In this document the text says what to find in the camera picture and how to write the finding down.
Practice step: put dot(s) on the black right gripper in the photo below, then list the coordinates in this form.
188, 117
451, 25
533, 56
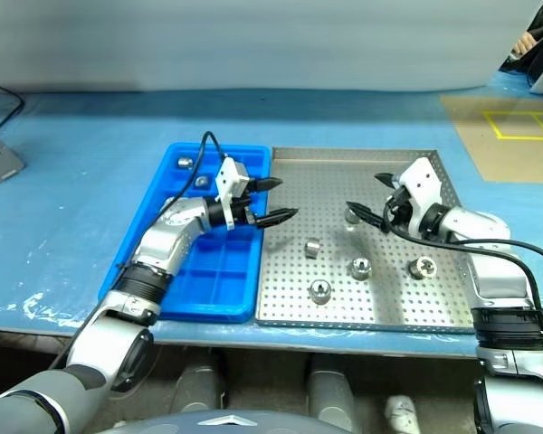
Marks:
398, 210

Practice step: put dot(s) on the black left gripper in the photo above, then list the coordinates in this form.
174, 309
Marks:
244, 212

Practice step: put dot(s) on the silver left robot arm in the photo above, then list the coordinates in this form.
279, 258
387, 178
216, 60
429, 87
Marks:
163, 244

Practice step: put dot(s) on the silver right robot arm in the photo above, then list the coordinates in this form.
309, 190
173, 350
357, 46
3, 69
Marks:
493, 276

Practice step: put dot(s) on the blue compartment tray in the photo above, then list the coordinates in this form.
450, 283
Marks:
235, 271

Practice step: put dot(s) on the bystander bare hand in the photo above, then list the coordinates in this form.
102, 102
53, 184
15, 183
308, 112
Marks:
523, 44

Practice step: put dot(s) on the perforated metal tray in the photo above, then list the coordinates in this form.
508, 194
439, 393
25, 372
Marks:
366, 312

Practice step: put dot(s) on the brown cardboard mat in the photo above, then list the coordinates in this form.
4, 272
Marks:
502, 158

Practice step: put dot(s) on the grey rounded shape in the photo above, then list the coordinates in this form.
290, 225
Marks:
199, 384
330, 393

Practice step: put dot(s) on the white shoe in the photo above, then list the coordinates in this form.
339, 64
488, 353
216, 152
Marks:
400, 413

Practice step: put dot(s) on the grey robot torso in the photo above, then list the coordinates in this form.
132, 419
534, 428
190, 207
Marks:
217, 422

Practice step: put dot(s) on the grey vented metal device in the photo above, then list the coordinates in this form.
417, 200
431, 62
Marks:
0, 163

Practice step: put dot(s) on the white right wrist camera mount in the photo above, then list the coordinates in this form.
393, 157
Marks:
421, 181

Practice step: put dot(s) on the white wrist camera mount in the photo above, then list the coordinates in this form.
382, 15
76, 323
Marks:
228, 176
421, 181

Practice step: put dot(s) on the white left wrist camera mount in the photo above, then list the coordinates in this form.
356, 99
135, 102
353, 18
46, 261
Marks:
228, 176

